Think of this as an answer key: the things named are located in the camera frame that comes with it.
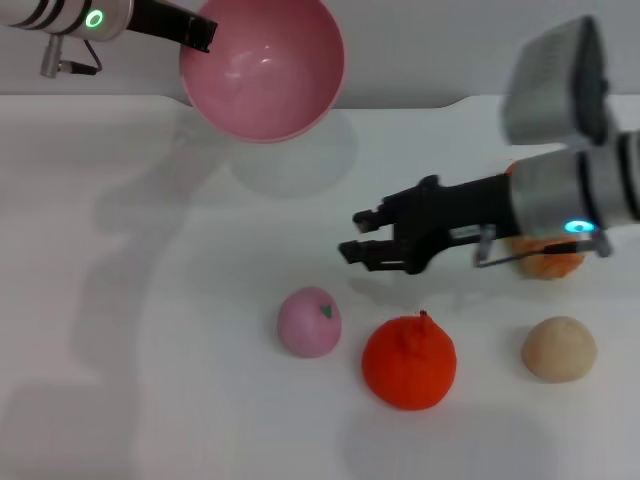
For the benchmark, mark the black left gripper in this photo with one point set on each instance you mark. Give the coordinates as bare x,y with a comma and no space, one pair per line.
155,20

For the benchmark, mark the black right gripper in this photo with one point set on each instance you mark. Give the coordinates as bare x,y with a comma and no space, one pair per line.
450,210

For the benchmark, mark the pink bowl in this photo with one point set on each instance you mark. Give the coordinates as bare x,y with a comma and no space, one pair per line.
260,95

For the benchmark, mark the pink toy peach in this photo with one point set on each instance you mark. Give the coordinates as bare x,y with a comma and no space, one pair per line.
307,327

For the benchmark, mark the orange toy tangerine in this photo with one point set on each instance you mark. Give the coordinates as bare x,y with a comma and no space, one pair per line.
407,367

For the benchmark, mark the orange striped bread roll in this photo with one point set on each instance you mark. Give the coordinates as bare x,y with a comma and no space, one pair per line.
545,260

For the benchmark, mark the beige round bun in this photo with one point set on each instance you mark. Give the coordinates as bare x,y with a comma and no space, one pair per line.
560,350

